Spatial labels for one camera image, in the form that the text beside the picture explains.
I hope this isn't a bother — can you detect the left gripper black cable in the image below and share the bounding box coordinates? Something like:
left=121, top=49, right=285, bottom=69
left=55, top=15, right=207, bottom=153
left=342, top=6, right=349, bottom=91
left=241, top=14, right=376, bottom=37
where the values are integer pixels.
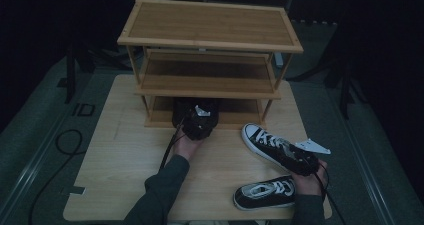
left=159, top=116, right=188, bottom=171

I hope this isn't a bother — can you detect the person's left hand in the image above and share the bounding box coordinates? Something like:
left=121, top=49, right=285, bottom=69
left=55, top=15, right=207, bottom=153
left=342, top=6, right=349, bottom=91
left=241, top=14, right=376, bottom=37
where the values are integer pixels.
left=173, top=124, right=205, bottom=162

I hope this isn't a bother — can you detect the black white canvas sneaker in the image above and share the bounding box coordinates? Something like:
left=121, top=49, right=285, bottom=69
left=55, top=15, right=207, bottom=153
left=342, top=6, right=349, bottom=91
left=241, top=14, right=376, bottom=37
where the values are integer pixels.
left=241, top=123, right=303, bottom=173
left=233, top=175, right=297, bottom=212

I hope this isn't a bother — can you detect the grey metal stand leg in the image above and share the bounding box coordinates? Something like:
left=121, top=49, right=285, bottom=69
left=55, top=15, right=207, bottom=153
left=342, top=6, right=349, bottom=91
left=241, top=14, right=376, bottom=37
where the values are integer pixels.
left=274, top=51, right=285, bottom=69

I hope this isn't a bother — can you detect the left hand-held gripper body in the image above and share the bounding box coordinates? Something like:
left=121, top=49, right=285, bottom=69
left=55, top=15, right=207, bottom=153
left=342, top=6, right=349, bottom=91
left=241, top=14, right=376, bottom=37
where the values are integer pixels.
left=181, top=104, right=216, bottom=142

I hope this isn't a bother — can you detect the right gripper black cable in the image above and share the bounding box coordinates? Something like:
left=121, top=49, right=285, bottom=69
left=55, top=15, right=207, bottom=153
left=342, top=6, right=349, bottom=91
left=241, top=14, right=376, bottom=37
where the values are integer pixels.
left=313, top=161, right=348, bottom=225

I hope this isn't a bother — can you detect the person's right hand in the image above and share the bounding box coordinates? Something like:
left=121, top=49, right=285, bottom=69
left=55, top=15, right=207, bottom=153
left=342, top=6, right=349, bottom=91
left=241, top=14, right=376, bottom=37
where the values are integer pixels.
left=291, top=158, right=329, bottom=197

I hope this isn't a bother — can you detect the black metal stand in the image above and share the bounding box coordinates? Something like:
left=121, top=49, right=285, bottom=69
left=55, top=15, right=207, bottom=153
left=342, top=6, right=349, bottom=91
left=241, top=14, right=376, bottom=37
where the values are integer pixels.
left=324, top=51, right=368, bottom=120
left=64, top=41, right=98, bottom=105

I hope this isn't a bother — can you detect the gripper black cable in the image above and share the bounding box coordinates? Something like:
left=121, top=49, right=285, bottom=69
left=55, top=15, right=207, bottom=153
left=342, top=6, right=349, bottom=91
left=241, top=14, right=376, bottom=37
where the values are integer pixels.
left=313, top=161, right=348, bottom=225
left=159, top=116, right=188, bottom=171

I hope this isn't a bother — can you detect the wooden three-tier shoe rack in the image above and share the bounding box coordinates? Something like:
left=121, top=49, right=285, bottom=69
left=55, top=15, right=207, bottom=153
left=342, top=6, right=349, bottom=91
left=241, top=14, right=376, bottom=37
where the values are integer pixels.
left=117, top=0, right=304, bottom=130

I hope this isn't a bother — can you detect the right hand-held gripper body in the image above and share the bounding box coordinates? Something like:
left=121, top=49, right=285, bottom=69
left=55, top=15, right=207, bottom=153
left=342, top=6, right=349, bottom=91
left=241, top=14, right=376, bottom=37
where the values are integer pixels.
left=281, top=137, right=332, bottom=177

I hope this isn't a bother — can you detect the black floor cable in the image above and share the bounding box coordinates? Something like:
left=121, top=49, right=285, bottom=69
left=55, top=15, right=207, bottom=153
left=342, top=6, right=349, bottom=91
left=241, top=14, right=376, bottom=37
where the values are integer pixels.
left=28, top=128, right=84, bottom=225

